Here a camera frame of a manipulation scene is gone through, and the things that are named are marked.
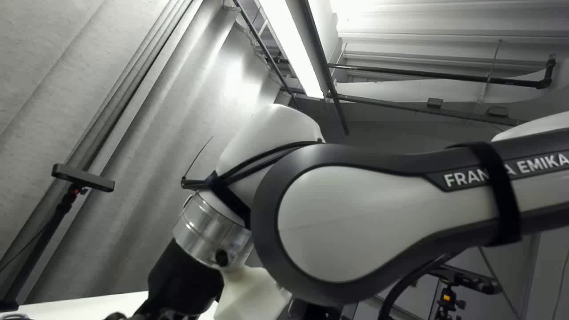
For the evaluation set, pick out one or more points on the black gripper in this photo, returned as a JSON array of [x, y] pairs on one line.
[[184, 278]]

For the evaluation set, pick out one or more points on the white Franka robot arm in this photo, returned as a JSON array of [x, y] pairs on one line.
[[356, 225]]

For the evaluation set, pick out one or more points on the grey curtain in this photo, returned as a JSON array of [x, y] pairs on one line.
[[148, 179]]

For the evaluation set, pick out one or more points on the ceiling light fixture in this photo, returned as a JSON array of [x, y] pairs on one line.
[[290, 42]]

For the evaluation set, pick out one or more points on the black ceiling pipe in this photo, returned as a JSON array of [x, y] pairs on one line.
[[445, 76]]

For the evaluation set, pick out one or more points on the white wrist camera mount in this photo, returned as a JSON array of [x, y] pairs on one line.
[[250, 296]]

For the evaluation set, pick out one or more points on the black camera stand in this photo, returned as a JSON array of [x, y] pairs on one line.
[[447, 303], [41, 243]]

